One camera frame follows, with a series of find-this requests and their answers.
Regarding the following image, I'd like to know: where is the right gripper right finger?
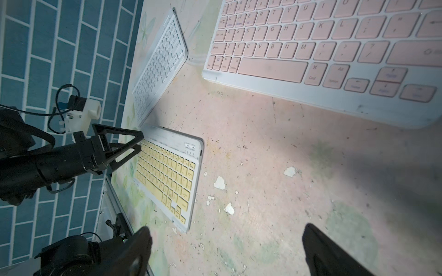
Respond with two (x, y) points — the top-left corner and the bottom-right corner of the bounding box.
(302, 223), (373, 276)

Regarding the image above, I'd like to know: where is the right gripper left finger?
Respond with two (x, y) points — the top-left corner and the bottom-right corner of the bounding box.
(88, 227), (153, 276)

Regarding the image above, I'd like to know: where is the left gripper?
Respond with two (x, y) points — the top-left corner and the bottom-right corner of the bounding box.
(44, 124), (144, 183)

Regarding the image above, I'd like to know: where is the yellow keyboard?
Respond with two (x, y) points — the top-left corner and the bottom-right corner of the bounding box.
(134, 124), (204, 232)

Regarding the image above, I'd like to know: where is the pink keyboard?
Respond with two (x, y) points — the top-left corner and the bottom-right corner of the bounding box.
(202, 0), (442, 129)

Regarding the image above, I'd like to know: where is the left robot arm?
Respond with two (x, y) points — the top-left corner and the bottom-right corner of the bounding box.
(1, 108), (152, 276)

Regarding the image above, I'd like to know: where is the white keyboard left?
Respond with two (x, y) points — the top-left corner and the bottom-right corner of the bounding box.
(132, 8), (188, 126)

